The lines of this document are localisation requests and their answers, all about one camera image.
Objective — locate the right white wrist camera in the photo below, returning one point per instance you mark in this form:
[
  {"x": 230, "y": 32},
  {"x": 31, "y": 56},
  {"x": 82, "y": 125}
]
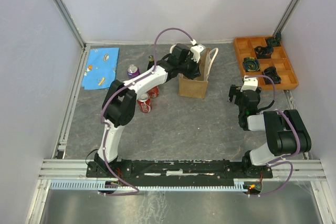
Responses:
[{"x": 249, "y": 83}]

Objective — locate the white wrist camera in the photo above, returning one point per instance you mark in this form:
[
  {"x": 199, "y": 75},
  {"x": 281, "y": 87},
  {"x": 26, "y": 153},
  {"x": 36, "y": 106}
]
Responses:
[
  {"x": 197, "y": 50},
  {"x": 249, "y": 83}
]

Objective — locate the green glass bottle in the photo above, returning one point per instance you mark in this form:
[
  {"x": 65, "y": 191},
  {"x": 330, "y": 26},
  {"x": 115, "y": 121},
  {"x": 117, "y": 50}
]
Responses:
[{"x": 151, "y": 62}]

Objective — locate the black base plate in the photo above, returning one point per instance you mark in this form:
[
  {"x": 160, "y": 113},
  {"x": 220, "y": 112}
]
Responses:
[{"x": 146, "y": 173}]

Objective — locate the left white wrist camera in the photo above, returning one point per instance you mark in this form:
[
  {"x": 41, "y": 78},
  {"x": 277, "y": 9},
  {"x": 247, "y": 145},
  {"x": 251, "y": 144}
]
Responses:
[{"x": 197, "y": 50}]

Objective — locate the red soda can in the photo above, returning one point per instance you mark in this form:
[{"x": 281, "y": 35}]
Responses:
[{"x": 154, "y": 92}]

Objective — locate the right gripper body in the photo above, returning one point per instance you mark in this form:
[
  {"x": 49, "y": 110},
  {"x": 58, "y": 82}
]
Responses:
[{"x": 240, "y": 109}]

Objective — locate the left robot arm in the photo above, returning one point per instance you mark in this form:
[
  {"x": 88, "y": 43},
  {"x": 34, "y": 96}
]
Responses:
[{"x": 119, "y": 105}]

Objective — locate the aluminium frame rail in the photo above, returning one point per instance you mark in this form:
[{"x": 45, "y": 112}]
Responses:
[{"x": 297, "y": 170}]

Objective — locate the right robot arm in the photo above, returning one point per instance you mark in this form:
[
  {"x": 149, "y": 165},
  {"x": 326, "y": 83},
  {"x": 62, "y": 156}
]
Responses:
[{"x": 286, "y": 134}]

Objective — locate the rolled dark sock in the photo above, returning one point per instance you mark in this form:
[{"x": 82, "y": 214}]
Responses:
[
  {"x": 274, "y": 41},
  {"x": 263, "y": 52}
]

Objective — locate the rolled black sock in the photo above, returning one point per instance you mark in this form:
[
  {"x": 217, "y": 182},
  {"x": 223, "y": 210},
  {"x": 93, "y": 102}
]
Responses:
[{"x": 271, "y": 72}]

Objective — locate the purple soda can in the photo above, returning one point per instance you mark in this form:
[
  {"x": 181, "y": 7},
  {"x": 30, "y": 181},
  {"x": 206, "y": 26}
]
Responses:
[{"x": 133, "y": 71}]

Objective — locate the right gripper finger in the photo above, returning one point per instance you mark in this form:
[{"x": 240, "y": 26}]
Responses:
[
  {"x": 233, "y": 88},
  {"x": 231, "y": 97}
]

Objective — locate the rolled blue yellow sock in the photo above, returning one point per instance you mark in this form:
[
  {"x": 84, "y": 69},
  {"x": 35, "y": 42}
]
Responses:
[{"x": 251, "y": 64}]

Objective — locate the orange wooden divider tray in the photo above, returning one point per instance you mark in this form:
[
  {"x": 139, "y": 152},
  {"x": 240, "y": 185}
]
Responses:
[{"x": 245, "y": 48}]

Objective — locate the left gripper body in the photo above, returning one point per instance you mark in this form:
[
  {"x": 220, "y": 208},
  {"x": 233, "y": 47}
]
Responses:
[{"x": 189, "y": 66}]

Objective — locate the blue patterned cloth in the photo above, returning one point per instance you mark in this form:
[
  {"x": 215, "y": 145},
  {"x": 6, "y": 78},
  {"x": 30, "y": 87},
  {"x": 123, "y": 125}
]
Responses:
[{"x": 100, "y": 70}]

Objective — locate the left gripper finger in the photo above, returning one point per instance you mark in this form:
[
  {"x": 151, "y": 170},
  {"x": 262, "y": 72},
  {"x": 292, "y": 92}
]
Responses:
[
  {"x": 197, "y": 70},
  {"x": 191, "y": 76}
]

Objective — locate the silver top soda can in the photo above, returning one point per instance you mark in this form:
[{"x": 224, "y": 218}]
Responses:
[{"x": 144, "y": 102}]

